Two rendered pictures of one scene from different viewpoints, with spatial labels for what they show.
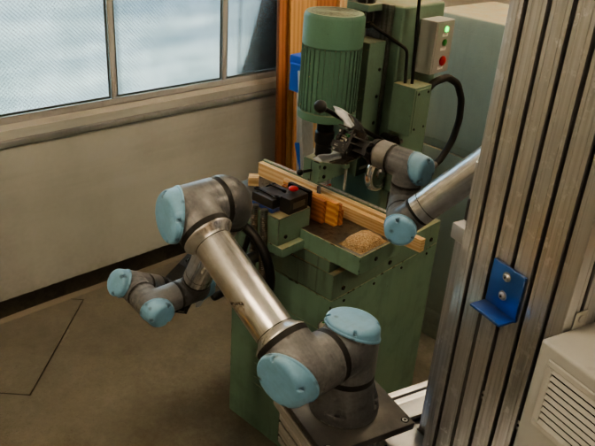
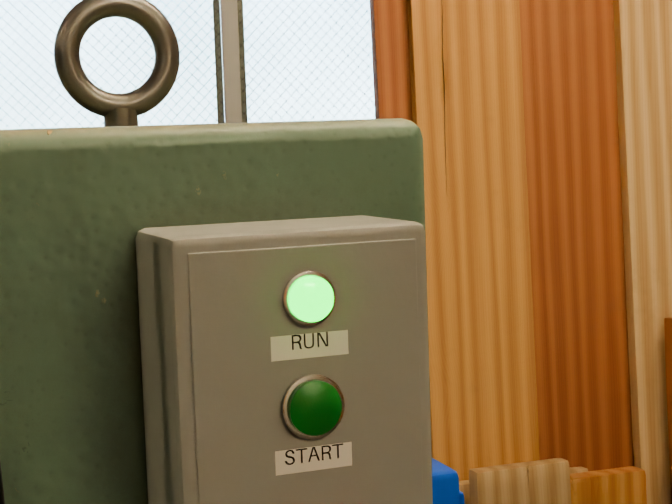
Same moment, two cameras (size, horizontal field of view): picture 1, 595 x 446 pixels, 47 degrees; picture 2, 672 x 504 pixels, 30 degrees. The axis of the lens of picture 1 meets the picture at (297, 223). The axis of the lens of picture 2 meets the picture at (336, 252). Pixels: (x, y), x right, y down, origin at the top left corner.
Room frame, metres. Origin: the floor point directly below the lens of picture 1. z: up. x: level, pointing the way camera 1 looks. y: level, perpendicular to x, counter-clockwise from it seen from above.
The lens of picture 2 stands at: (1.72, -0.62, 1.51)
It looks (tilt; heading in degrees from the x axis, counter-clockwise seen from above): 5 degrees down; 27
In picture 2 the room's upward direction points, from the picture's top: 2 degrees counter-clockwise
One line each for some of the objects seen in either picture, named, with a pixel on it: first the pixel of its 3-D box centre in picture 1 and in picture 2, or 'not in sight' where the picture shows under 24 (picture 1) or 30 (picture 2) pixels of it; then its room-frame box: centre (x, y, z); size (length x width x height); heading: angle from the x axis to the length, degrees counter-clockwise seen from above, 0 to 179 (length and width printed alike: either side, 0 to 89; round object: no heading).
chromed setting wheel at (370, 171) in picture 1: (378, 173); not in sight; (2.01, -0.24, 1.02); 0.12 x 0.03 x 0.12; 138
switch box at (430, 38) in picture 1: (434, 45); (286, 429); (2.14, -0.38, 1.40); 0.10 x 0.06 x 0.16; 138
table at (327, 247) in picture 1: (296, 223); not in sight; (1.91, 0.00, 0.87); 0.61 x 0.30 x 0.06; 48
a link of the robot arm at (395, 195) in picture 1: (402, 204); not in sight; (1.57, -0.26, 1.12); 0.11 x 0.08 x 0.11; 171
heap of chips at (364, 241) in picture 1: (363, 238); not in sight; (1.76, -0.19, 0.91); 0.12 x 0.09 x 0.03; 138
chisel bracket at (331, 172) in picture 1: (326, 167); not in sight; (2.01, -0.08, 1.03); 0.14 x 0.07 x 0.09; 138
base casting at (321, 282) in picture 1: (338, 233); not in sight; (2.08, -0.14, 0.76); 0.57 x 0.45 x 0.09; 138
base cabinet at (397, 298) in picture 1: (328, 328); not in sight; (2.08, -0.14, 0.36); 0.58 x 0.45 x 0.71; 138
